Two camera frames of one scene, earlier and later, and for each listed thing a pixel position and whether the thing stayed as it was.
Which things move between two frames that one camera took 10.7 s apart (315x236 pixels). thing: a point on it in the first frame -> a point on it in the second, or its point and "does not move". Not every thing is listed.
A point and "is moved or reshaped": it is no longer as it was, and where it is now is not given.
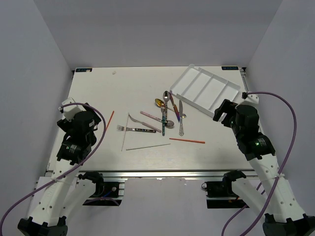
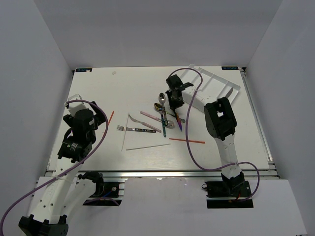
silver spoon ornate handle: (170, 124) is moved or reshaped
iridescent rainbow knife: (175, 108) is moved or reshaped
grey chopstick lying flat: (146, 147) does not move
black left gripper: (66, 125) does not move
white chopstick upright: (122, 143) does not move
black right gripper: (227, 107) -> (173, 105)
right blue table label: (229, 68) does not move
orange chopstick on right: (188, 140) does not move
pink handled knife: (147, 125) does not move
